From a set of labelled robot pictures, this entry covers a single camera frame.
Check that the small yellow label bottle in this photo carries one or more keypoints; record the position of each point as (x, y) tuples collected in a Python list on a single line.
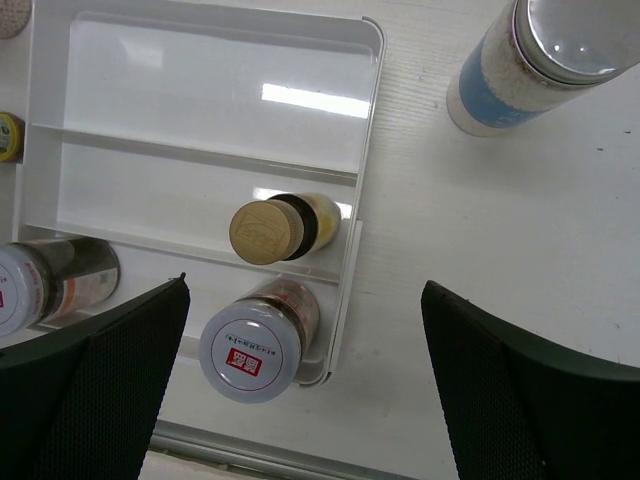
[(12, 137)]

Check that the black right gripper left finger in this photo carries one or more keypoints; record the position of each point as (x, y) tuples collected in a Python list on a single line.
[(82, 402)]

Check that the aluminium frame rail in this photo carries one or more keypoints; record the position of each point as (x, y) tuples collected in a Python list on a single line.
[(252, 459)]

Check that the short jar orange label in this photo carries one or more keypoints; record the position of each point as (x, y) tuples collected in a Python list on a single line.
[(251, 350)]

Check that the short jar grey lid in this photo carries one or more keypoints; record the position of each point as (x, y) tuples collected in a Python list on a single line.
[(45, 279)]

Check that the tall white jar silver lid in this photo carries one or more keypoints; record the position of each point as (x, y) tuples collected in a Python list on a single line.
[(14, 17)]

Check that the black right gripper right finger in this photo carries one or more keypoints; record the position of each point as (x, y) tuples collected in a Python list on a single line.
[(518, 406)]

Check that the tall white jar blue label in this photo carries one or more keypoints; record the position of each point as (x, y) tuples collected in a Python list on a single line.
[(539, 55)]

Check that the white divided tray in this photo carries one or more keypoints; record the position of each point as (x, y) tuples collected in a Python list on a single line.
[(150, 123)]

